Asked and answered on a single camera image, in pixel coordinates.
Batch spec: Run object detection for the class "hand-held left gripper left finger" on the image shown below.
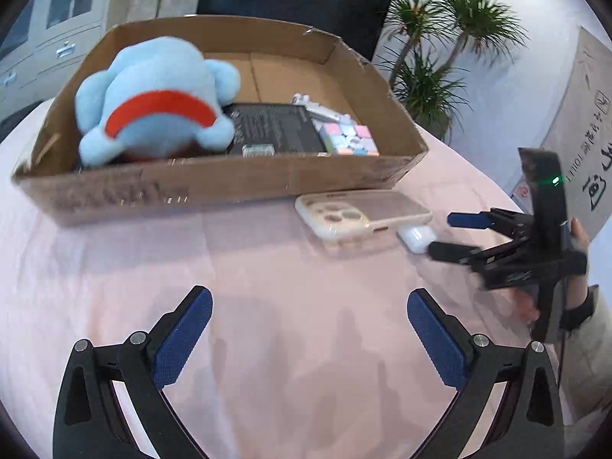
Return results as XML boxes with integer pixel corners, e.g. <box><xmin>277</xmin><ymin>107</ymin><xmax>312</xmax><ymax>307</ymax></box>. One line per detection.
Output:
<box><xmin>52</xmin><ymin>285</ymin><xmax>214</xmax><ymax>459</ymax></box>

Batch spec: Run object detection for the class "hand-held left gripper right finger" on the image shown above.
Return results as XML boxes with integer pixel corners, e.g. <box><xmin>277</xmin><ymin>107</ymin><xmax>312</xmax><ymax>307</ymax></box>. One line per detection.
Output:
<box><xmin>406</xmin><ymin>288</ymin><xmax>566</xmax><ymax>459</ymax></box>

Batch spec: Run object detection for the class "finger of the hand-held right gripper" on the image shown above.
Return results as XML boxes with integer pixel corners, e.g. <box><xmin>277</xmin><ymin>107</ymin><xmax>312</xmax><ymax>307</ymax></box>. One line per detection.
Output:
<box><xmin>447</xmin><ymin>208</ymin><xmax>532</xmax><ymax>240</ymax></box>
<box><xmin>428</xmin><ymin>241</ymin><xmax>486</xmax><ymax>269</ymax></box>

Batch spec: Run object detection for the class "white earbuds case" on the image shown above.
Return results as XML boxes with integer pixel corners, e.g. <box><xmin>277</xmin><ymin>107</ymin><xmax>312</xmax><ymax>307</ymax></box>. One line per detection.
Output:
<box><xmin>397</xmin><ymin>225</ymin><xmax>438</xmax><ymax>253</ymax></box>

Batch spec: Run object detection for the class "pastel puzzle cube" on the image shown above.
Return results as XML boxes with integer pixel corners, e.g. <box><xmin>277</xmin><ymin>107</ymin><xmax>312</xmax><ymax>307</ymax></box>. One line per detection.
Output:
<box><xmin>316</xmin><ymin>123</ymin><xmax>380</xmax><ymax>158</ymax></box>

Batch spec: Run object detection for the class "brown cardboard box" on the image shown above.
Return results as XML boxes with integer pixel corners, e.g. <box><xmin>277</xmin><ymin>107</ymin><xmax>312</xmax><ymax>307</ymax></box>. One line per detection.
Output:
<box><xmin>12</xmin><ymin>15</ymin><xmax>430</xmax><ymax>228</ymax></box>

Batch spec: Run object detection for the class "white rectangular device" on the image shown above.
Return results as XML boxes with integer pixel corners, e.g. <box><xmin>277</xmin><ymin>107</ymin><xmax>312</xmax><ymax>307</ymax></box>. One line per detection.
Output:
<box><xmin>291</xmin><ymin>93</ymin><xmax>353</xmax><ymax>126</ymax></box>

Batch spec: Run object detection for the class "blue plush toy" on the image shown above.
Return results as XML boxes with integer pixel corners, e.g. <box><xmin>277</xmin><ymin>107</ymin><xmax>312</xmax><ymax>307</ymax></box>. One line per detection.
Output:
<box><xmin>75</xmin><ymin>36</ymin><xmax>241</xmax><ymax>169</ymax></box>

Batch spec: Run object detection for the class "person's right forearm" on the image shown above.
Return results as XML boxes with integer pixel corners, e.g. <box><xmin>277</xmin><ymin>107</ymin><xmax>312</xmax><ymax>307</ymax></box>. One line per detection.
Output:
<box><xmin>557</xmin><ymin>313</ymin><xmax>612</xmax><ymax>428</ymax></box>

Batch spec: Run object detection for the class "person's right hand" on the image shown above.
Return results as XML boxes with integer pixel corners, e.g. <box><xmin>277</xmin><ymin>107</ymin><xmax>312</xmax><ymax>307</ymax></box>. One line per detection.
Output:
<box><xmin>509</xmin><ymin>217</ymin><xmax>598</xmax><ymax>332</ymax></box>

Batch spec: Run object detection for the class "beige clear phone case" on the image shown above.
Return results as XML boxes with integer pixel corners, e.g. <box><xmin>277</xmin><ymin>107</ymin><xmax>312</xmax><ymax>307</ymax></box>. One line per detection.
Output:
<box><xmin>294</xmin><ymin>190</ymin><xmax>433</xmax><ymax>243</ymax></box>

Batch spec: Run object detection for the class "green palm-like potted plant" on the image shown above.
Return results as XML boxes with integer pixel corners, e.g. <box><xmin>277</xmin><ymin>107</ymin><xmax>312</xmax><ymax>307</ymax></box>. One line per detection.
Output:
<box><xmin>375</xmin><ymin>0</ymin><xmax>531</xmax><ymax>143</ymax></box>

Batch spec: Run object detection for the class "black printed label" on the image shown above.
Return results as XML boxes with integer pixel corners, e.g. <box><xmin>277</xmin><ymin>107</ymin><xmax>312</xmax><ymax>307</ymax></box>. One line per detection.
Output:
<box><xmin>225</xmin><ymin>103</ymin><xmax>329</xmax><ymax>157</ymax></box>

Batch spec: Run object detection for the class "black television screen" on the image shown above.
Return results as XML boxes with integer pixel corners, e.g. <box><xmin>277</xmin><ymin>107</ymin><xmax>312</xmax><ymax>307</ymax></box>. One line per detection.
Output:
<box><xmin>196</xmin><ymin>0</ymin><xmax>394</xmax><ymax>63</ymax></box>

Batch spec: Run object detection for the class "grey cabinet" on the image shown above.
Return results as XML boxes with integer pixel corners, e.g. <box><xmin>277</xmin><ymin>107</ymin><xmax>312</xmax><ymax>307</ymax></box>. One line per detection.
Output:
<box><xmin>0</xmin><ymin>0</ymin><xmax>122</xmax><ymax>118</ymax></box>

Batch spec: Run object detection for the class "beige wall banner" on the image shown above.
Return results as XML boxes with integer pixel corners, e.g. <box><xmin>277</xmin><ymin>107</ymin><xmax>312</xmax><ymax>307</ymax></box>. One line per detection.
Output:
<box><xmin>514</xmin><ymin>26</ymin><xmax>612</xmax><ymax>241</ymax></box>

